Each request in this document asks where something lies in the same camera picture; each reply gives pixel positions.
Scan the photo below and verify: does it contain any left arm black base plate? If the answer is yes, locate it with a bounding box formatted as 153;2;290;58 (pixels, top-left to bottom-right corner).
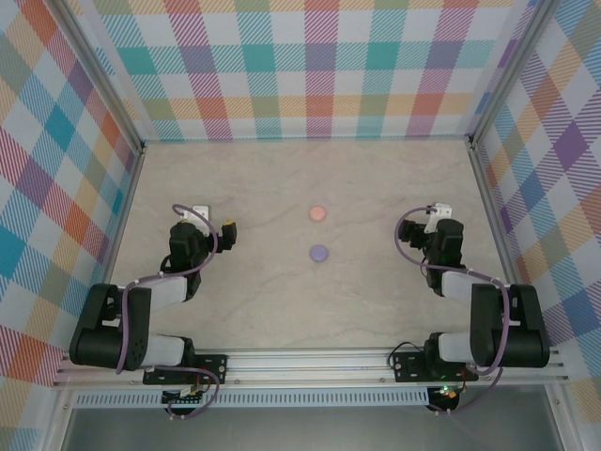
143;352;230;386

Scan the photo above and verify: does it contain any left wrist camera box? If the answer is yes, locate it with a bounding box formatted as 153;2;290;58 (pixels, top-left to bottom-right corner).
181;203;211;223

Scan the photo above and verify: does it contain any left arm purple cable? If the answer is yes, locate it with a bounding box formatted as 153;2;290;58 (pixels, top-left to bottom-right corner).
115;203;222;420

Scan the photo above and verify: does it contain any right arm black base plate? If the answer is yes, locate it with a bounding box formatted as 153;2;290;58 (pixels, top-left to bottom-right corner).
392;350;480;382

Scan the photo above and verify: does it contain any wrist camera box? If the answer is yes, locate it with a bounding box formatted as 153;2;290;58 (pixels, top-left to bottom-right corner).
181;203;211;223
424;201;453;234

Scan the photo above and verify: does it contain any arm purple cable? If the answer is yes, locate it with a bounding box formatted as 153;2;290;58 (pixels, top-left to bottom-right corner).
395;206;512;417
115;203;222;420

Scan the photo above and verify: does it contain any aluminium side rail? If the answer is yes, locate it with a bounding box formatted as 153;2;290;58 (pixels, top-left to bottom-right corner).
82;145;147;353
469;140;536;349

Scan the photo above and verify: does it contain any aluminium frame post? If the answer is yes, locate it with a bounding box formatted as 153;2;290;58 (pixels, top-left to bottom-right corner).
468;0;562;151
55;0;146;156

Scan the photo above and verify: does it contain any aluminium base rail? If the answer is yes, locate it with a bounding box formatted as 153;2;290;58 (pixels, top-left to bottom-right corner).
51;347;567;389

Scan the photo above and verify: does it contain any slotted grey cable duct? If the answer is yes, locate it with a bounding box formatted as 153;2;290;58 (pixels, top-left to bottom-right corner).
74;387;431;409

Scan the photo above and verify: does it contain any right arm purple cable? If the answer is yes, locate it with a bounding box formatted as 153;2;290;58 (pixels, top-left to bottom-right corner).
395;206;512;417

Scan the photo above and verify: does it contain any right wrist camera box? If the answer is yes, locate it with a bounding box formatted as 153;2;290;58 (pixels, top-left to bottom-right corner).
424;201;453;234

